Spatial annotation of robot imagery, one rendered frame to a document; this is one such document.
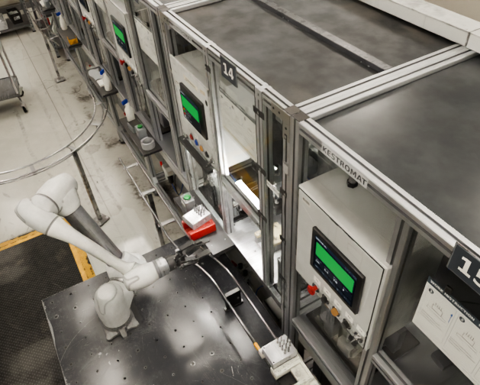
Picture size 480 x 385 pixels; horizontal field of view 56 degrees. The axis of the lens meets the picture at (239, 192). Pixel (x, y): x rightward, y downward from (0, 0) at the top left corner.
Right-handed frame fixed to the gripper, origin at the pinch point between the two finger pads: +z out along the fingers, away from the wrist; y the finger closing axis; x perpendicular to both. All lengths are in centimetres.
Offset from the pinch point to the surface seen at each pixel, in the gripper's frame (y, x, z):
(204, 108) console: 58, 27, 21
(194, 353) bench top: -45, -24, -23
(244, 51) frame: 88, 10, 34
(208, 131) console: 47, 25, 20
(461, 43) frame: 91, -38, 100
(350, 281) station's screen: 51, -80, 18
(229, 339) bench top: -45, -26, -4
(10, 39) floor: -111, 630, -37
